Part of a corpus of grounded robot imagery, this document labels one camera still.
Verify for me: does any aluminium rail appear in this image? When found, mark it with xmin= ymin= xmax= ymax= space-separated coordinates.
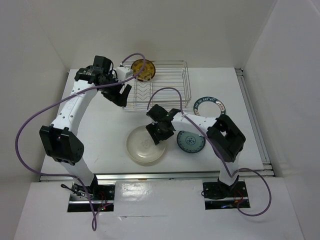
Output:
xmin=234 ymin=68 xmax=275 ymax=177
xmin=39 ymin=169 xmax=275 ymax=182

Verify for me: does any blue patterned small plate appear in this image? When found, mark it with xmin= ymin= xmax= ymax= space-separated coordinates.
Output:
xmin=176 ymin=131 xmax=206 ymax=154

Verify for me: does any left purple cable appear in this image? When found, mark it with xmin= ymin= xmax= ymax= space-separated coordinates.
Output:
xmin=15 ymin=52 xmax=147 ymax=232

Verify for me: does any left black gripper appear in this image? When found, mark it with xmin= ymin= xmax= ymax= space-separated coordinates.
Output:
xmin=99 ymin=73 xmax=132 ymax=107

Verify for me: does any white plate teal lettered rim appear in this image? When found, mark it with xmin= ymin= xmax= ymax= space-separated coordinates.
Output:
xmin=193 ymin=96 xmax=226 ymax=118

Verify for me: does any front aluminium rail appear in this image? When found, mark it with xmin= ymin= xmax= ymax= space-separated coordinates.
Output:
xmin=39 ymin=169 xmax=275 ymax=182

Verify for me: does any right side aluminium rail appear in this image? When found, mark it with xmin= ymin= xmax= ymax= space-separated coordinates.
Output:
xmin=234 ymin=68 xmax=275 ymax=177

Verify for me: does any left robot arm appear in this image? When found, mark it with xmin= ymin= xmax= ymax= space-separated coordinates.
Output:
xmin=39 ymin=55 xmax=134 ymax=200

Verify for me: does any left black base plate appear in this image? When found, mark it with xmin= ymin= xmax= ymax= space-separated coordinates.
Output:
xmin=61 ymin=183 xmax=116 ymax=213

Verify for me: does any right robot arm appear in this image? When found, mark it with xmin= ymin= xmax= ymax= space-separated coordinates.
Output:
xmin=146 ymin=104 xmax=246 ymax=197

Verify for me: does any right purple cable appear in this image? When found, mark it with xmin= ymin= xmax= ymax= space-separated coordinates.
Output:
xmin=147 ymin=87 xmax=273 ymax=216

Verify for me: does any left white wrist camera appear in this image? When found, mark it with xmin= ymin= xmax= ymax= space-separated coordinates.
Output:
xmin=115 ymin=66 xmax=133 ymax=82

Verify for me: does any purple cable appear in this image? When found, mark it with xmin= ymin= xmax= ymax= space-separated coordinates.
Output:
xmin=147 ymin=87 xmax=273 ymax=216
xmin=15 ymin=52 xmax=147 ymax=232

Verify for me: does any yellow brown patterned plate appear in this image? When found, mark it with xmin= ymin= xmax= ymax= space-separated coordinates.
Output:
xmin=130 ymin=59 xmax=156 ymax=82

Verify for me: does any silver wire dish rack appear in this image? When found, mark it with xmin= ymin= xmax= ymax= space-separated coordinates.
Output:
xmin=123 ymin=60 xmax=192 ymax=112

